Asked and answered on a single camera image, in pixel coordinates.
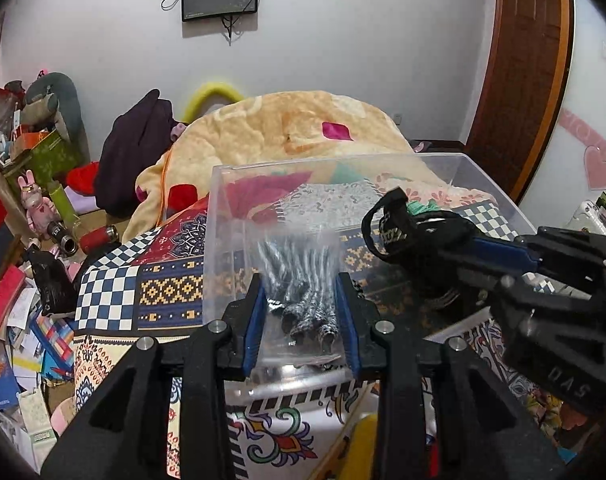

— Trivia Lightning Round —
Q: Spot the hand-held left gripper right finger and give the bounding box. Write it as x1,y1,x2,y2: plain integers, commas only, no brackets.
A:
334,271,567,480

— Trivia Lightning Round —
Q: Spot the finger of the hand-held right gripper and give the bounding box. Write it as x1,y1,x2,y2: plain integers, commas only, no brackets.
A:
423,267,515,313
470,226,606,302

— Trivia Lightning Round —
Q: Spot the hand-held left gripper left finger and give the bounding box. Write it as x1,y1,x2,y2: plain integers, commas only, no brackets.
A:
40,272,264,480

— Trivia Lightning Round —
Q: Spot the bag of striped socks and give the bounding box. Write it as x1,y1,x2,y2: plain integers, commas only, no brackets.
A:
255,227,347,367

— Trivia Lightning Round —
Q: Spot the black printed cloth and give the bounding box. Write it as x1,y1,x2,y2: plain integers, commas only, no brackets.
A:
360,187,484,307

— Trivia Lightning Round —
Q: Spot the clear plastic storage box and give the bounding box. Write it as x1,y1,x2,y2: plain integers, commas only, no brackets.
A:
201,152,537,397

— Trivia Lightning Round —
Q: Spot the white device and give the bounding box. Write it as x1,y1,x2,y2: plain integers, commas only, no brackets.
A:
565,199,606,237

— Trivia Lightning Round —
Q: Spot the patterned patchwork bedsheet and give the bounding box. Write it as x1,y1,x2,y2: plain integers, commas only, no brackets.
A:
73,184,586,480

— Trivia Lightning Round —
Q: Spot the yellow cloth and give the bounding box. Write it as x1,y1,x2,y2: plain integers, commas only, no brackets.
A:
328,412,382,480

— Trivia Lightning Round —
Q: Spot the red cylinder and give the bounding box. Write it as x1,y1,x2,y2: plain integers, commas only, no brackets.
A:
78,225,120,255

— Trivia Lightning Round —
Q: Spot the wooden door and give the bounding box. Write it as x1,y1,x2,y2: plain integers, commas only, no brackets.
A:
465,0,575,207

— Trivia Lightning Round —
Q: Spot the beige floral blanket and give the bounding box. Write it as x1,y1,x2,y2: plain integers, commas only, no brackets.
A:
123,90,484,247

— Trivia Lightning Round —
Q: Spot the black plastic bag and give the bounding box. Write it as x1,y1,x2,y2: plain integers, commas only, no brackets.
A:
25,249,79,317

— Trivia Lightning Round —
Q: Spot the black metal tube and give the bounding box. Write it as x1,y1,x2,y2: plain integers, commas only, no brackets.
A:
46,220,79,257

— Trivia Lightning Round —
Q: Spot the dark purple jacket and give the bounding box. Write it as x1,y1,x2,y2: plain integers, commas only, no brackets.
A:
93,89,177,219

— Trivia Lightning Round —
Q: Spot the red cloth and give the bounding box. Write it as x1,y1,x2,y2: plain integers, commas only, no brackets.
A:
65,162,102,197

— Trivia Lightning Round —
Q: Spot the pile of papers and books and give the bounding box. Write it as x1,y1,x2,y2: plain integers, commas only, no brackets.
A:
0,195,76,461

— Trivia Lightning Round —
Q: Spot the green cylinder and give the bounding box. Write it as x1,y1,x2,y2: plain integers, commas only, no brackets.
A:
48,182,80,224

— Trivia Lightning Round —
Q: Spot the pink rabbit toy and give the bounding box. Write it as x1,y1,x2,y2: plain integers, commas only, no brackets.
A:
18,169,57,237

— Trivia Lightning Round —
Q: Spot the green cardboard box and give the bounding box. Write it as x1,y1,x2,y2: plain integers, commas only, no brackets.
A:
3,129,84,190

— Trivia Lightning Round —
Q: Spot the grey plush toy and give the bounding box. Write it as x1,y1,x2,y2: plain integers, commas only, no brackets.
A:
20,72,84,142

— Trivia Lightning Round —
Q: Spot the pink heart wall sticker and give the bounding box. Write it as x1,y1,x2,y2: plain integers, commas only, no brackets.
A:
560,107,606,192

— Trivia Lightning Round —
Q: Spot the yellow ring cushion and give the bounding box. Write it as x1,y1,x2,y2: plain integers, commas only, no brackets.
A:
182,82,245,122

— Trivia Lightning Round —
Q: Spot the black monitor cable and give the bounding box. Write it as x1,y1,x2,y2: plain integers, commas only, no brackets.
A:
221,13,245,44

